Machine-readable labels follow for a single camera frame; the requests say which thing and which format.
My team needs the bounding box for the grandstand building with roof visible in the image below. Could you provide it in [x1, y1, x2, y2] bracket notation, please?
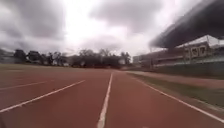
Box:
[132, 0, 224, 72]

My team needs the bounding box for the row of trees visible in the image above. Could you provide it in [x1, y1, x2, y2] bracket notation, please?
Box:
[0, 48, 132, 70]

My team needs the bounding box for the dark green fence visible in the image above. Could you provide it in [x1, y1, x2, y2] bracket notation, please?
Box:
[146, 61, 224, 80]

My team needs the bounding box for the grass field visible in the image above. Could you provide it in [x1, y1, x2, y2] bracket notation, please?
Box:
[0, 63, 111, 71]

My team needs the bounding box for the grass strip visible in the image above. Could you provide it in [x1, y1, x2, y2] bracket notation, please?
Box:
[127, 71, 224, 108]

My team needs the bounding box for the red running track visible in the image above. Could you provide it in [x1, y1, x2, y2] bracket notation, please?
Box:
[0, 67, 224, 128]

